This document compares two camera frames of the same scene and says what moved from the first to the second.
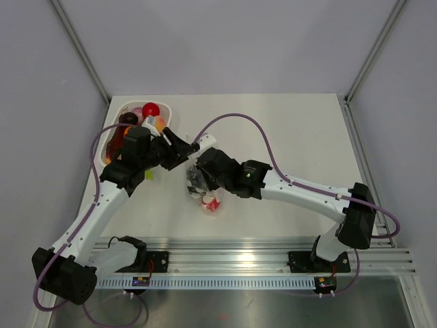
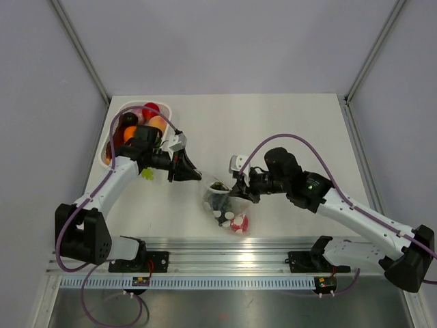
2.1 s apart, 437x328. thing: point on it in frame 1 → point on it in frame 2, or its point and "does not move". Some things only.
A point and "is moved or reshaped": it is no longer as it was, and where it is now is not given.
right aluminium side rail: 364,165 does not move
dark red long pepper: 115,143 does not move
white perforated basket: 164,109 does not move
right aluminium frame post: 374,52 does not move
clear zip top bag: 200,187 is moved or reshaped
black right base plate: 308,262 does not move
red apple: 212,206 → 243,227
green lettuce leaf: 149,174 does not move
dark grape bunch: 195,177 is moved or reshaped
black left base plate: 157,262 does not move
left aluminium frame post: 80,48 does not move
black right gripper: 215,186 → 241,189
